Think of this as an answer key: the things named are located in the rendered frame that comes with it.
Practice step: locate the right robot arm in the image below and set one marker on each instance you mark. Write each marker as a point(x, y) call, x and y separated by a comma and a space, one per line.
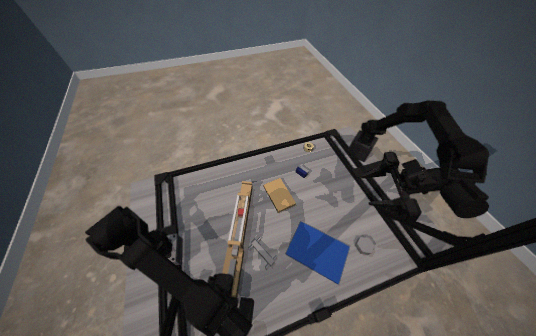
point(455, 151)

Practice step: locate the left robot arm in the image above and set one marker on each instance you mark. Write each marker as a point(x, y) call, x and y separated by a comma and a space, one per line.
point(202, 303)

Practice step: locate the tan flat wooden board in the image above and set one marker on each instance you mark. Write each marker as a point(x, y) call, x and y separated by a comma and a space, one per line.
point(279, 195)

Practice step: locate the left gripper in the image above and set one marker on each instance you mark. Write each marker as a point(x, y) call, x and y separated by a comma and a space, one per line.
point(245, 307)

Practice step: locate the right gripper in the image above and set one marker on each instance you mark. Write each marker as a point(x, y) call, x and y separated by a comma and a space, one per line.
point(389, 163)

